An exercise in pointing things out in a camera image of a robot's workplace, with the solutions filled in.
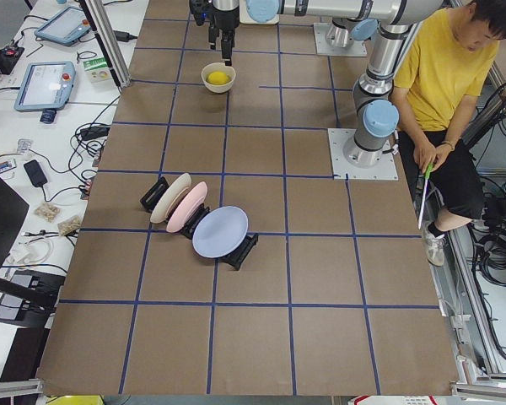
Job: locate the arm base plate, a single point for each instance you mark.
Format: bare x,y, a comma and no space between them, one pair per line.
331,40
350,162

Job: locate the green white stick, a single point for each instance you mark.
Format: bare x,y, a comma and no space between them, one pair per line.
424,194

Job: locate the black power adapter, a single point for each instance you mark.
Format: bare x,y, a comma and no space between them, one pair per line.
123,36

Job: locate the green white carton box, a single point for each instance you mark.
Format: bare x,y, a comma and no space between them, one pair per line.
97,70

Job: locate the black smartphone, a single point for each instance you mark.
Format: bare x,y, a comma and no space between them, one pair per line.
35,173

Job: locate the person in yellow shirt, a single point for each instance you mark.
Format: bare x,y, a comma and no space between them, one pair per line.
435,91

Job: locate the aluminium frame post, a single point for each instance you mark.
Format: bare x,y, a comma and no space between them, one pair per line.
94,11

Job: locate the pink plate in rack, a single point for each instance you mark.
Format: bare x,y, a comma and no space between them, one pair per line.
187,207

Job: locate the cream plate in rack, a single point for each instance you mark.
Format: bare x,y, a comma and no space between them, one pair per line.
170,198

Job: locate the lavender plate in rack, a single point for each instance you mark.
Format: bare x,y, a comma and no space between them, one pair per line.
220,232

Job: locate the black dish rack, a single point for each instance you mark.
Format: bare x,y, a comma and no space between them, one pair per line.
235,259

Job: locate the blue teach pendant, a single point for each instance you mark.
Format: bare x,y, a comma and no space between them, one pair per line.
65,28
45,86

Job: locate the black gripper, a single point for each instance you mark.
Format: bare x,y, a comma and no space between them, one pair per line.
224,16

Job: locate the white ceramic bowl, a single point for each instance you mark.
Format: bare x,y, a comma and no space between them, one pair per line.
218,66

